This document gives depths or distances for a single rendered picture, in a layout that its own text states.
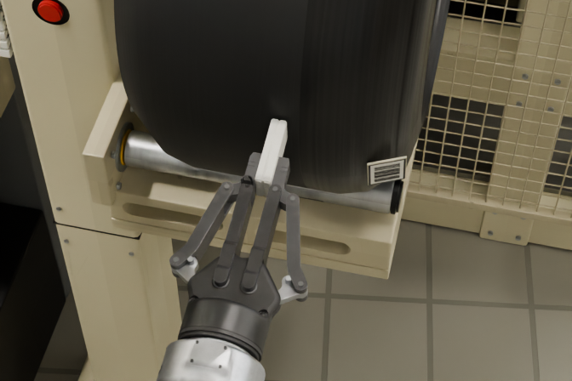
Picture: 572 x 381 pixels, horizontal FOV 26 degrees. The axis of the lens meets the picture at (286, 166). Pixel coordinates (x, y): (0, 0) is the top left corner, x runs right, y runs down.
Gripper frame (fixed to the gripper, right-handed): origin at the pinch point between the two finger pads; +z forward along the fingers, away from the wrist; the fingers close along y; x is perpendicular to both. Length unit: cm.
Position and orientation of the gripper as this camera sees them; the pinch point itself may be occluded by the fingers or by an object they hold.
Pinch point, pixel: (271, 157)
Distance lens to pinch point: 117.2
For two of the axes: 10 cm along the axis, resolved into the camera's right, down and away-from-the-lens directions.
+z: 2.2, -8.4, 4.9
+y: -9.7, -1.8, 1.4
